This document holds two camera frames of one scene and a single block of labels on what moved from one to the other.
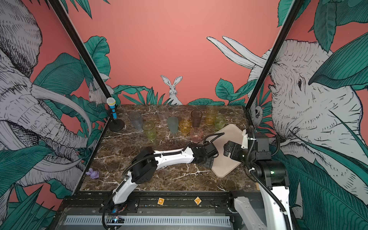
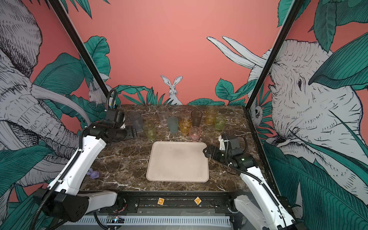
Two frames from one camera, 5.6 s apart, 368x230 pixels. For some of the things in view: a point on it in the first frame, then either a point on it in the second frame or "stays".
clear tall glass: (163, 112) stays
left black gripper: (210, 163) -> (132, 132)
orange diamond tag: (198, 200) stays
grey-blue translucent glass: (136, 120) stays
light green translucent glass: (148, 127) stays
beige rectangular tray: (222, 165) -> (178, 161)
